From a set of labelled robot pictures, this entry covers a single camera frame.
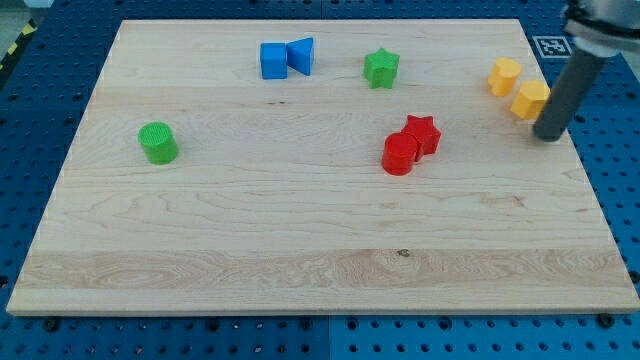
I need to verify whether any yellow heart block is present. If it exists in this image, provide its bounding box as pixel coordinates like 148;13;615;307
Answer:
488;57;522;97

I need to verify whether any red cylinder block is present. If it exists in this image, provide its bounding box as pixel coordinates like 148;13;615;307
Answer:
381;132;418;176

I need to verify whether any blue triangle block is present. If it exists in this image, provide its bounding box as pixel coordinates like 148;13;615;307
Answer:
286;37;314;76

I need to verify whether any green star block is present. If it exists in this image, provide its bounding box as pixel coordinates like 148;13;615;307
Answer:
363;48;400;89

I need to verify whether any wooden board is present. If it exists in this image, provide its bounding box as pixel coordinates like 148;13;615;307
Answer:
7;19;639;316

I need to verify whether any blue cube block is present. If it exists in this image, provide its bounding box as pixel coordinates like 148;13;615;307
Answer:
260;43;288;80

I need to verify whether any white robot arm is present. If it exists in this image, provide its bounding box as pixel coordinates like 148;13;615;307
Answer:
532;0;639;142

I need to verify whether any yellow hexagon block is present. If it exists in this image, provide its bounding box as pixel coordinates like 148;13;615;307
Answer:
510;80;551;120

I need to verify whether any black white fiducial tag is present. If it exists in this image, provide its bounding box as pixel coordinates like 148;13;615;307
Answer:
533;36;572;59

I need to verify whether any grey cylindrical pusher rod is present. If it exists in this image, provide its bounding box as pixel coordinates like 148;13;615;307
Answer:
532;48;607;142

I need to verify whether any green cylinder block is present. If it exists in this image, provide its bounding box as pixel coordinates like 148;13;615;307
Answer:
138;122;179;165

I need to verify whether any red star block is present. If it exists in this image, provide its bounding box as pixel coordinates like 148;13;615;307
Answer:
401;114;442;162

